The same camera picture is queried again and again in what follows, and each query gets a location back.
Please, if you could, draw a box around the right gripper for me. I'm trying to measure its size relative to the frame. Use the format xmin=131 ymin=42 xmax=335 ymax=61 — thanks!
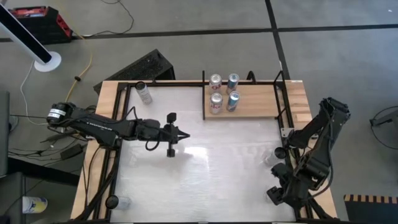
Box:
xmin=266 ymin=164 xmax=315 ymax=210

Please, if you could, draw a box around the white glossy table sheet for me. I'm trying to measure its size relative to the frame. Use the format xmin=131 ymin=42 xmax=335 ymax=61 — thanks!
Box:
xmin=109 ymin=85 xmax=297 ymax=223

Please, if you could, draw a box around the black perforated box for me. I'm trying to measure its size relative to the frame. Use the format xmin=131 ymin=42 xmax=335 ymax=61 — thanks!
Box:
xmin=93 ymin=49 xmax=176 ymax=95

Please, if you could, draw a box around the tall white black floor stand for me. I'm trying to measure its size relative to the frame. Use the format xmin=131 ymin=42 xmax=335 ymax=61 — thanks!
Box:
xmin=0 ymin=2 xmax=62 ymax=73

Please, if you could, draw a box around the clear bottle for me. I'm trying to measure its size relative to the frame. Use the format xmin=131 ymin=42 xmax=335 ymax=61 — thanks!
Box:
xmin=135 ymin=81 xmax=153 ymax=105
xmin=104 ymin=194 xmax=131 ymax=210
xmin=264 ymin=146 xmax=289 ymax=167

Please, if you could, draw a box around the black aluminium table frame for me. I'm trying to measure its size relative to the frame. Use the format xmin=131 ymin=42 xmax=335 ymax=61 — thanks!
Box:
xmin=74 ymin=80 xmax=338 ymax=224

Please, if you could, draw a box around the black box orange striped edge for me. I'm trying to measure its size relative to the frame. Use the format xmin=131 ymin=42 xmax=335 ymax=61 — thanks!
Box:
xmin=343 ymin=194 xmax=398 ymax=224

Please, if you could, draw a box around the black power adapter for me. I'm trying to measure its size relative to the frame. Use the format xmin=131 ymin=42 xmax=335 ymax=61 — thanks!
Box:
xmin=60 ymin=144 xmax=84 ymax=161

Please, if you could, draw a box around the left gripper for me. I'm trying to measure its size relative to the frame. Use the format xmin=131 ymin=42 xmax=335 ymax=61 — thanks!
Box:
xmin=135 ymin=111 xmax=191 ymax=159

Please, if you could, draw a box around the black cable loop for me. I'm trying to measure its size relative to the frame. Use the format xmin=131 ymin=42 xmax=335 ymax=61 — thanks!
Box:
xmin=369 ymin=105 xmax=398 ymax=150

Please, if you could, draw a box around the thin black floor cable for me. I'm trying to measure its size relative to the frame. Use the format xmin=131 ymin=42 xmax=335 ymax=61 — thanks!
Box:
xmin=81 ymin=0 xmax=135 ymax=39

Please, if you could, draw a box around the white yellow blue canister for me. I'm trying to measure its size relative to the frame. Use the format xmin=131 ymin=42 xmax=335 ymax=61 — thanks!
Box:
xmin=22 ymin=196 xmax=49 ymax=215

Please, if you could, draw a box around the black metal shelf frame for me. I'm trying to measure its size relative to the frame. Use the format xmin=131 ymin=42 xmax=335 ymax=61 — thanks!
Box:
xmin=201 ymin=70 xmax=289 ymax=121

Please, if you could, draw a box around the white cable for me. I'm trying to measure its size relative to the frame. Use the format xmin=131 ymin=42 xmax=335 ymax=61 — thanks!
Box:
xmin=19 ymin=60 xmax=35 ymax=124

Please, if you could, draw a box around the red black toolbox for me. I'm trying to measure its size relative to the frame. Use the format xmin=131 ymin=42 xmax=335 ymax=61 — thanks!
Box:
xmin=8 ymin=6 xmax=75 ymax=45

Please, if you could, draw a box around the grey panel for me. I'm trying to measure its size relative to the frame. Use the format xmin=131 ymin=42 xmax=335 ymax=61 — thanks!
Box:
xmin=0 ymin=91 xmax=11 ymax=177

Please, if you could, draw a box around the wooden shelf board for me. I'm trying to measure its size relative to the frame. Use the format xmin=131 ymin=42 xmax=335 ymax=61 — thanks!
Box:
xmin=204 ymin=84 xmax=280 ymax=121

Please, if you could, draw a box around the black floor cable tangle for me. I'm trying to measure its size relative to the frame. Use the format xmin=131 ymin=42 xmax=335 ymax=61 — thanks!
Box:
xmin=7 ymin=136 xmax=90 ymax=162

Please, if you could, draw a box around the blue silver Red Bull can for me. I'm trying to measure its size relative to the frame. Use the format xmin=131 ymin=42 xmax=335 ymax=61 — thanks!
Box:
xmin=226 ymin=73 xmax=240 ymax=95
xmin=226 ymin=90 xmax=241 ymax=113

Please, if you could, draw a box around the yellow cable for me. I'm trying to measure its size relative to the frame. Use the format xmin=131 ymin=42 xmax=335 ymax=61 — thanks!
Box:
xmin=63 ymin=30 xmax=94 ymax=114

